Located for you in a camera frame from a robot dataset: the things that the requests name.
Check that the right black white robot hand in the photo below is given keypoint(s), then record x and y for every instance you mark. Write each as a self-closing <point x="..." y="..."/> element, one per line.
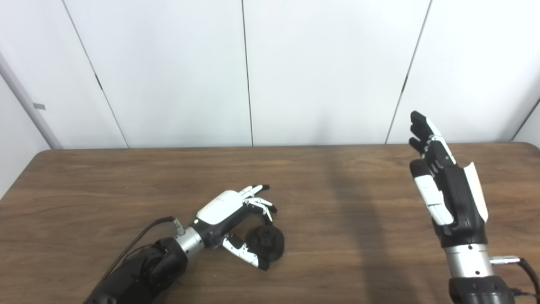
<point x="460" y="202"/>

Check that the small grey wall tag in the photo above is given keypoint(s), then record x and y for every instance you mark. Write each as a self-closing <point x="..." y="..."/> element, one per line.
<point x="39" y="106"/>

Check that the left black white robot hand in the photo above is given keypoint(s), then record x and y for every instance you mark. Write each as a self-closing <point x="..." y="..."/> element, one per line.
<point x="219" y="209"/>

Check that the grey wall corner post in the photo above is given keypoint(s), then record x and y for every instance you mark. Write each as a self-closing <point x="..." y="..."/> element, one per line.
<point x="29" y="101"/>

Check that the round black plastic part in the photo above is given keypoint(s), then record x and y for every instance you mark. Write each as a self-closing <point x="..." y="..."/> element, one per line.
<point x="272" y="245"/>

